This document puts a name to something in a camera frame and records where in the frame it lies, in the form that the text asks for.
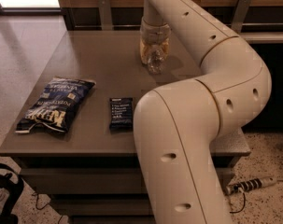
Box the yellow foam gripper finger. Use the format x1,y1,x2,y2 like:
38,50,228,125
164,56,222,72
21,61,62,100
140,39,150,65
161,39,169,61

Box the clear plastic water bottle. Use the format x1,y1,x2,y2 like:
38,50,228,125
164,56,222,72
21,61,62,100
146,44,165,75

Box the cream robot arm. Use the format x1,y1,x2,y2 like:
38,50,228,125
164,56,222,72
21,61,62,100
134,0,272,224

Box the dark blue snack bar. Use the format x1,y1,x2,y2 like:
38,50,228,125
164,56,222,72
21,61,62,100
109,98,133,129

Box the blue potato chips bag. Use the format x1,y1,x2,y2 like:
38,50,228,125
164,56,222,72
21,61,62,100
15,77,95,134

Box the grey drawer cabinet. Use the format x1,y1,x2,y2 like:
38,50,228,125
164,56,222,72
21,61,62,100
0,30,251,224

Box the white power strip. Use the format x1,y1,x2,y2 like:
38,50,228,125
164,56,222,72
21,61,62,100
225,176,277,195

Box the left metal rail bracket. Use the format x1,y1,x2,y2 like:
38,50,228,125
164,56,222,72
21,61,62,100
97,0,113,31

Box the metal rail bracket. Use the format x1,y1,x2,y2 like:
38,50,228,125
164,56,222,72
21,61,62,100
227,0,252,35
97,0,113,31

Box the horizontal metal rail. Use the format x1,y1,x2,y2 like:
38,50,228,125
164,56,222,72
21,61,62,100
74,23,283,30

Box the right metal rail bracket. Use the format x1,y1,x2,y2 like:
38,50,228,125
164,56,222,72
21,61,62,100
227,0,252,35

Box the thin black floor cable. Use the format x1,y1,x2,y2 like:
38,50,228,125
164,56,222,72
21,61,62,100
31,192,51,211

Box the black power cable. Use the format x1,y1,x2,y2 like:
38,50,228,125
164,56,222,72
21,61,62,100
229,190,247,215

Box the black bag with straps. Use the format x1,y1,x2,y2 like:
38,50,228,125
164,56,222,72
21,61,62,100
0,163,24,224

